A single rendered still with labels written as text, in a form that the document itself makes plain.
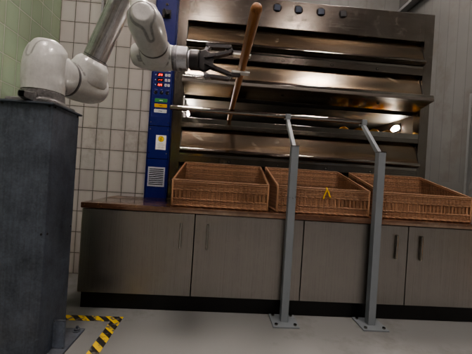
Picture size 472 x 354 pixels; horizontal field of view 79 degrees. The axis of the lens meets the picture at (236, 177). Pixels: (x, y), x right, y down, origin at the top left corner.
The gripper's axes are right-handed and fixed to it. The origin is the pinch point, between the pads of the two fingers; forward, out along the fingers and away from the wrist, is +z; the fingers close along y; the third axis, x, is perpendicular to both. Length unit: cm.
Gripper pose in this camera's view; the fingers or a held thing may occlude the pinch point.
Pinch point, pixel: (241, 64)
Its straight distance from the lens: 118.1
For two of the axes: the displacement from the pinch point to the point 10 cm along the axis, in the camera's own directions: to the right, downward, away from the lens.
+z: 10.0, 0.6, 0.7
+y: -0.6, 10.0, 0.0
